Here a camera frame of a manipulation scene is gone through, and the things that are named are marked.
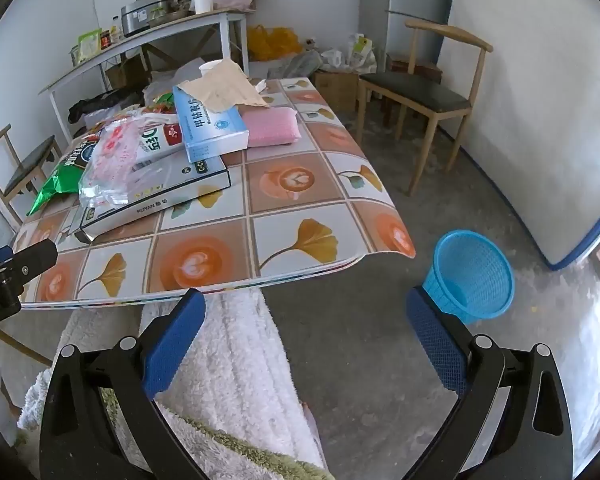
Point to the grey plastic bag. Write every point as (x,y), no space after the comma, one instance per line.
(300,65)

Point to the green packet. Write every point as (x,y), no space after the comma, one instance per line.
(89,45)

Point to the blue mesh wastebasket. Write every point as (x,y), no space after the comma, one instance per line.
(480,270)

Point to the clear flower print plastic bag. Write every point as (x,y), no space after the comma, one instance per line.
(110,160)

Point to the white side table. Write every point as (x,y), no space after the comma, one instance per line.
(130,45)

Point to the silver electric cooker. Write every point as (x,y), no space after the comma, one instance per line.
(140,17)

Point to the red sauce jar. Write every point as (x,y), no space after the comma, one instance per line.
(105,39)

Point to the wooden chair with dark seat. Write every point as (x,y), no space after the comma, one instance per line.
(27,165)
(420,90)

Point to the crumpled brown paper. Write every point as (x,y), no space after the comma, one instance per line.
(225,85)

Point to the white mattress with blue edge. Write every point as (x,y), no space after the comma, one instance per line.
(540,110)

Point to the green snack bag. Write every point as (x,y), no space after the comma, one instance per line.
(55,185)

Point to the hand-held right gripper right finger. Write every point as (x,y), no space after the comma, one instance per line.
(437,345)

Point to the white paper cup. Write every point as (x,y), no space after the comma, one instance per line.
(209,66)

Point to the white plastic bags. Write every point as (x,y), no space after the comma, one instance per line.
(350,52)

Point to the black and white flat box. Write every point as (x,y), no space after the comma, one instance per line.
(180,182)

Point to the blue and white box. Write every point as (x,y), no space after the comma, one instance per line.
(205,125)

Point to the pink sponge cloth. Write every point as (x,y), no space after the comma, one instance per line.
(275,127)

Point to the dark wooden stool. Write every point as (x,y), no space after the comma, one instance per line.
(415,69)

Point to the yellow plastic bag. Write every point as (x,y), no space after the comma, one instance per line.
(275,42)

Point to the brown cardboard box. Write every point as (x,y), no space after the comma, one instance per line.
(125,72)

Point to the small clear bottle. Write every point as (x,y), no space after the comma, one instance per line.
(116,29)

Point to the white fluffy blanket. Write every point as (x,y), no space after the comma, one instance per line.
(240,360)

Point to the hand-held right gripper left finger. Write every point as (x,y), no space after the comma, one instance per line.
(175,340)

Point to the black bag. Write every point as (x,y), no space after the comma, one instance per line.
(100,102)

